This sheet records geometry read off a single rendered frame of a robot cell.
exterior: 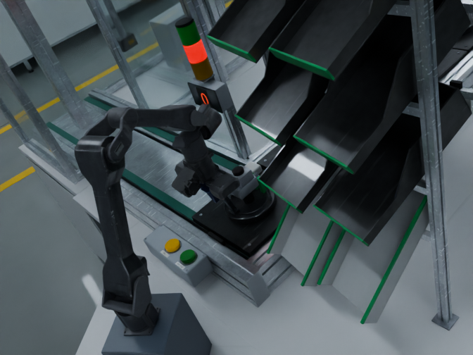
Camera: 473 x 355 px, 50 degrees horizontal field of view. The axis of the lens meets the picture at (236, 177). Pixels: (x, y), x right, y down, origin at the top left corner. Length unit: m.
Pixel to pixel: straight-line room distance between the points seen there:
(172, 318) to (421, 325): 0.52
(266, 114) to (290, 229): 0.33
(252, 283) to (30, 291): 2.08
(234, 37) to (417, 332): 0.71
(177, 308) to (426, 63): 0.67
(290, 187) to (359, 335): 0.37
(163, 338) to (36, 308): 2.01
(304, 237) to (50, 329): 1.94
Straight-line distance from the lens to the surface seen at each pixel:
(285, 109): 0.90
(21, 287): 3.20
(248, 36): 0.83
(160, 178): 1.68
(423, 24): 0.71
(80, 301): 2.85
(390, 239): 1.00
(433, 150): 0.82
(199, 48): 1.32
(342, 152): 0.79
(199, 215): 1.38
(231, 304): 1.29
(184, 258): 1.28
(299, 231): 1.13
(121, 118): 0.94
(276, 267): 1.24
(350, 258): 1.06
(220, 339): 1.24
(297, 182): 0.99
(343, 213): 0.92
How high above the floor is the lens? 1.84
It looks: 37 degrees down
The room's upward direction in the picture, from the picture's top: 21 degrees counter-clockwise
